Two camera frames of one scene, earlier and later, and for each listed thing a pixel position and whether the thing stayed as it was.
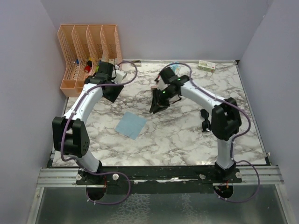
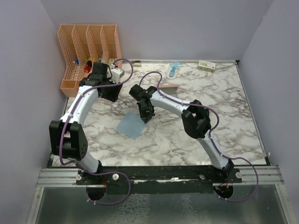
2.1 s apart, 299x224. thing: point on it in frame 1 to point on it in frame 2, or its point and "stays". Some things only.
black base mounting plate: [158, 179] stays
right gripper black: [159, 103] to [145, 117]
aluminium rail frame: [58, 177] stays
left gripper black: [113, 96] stays
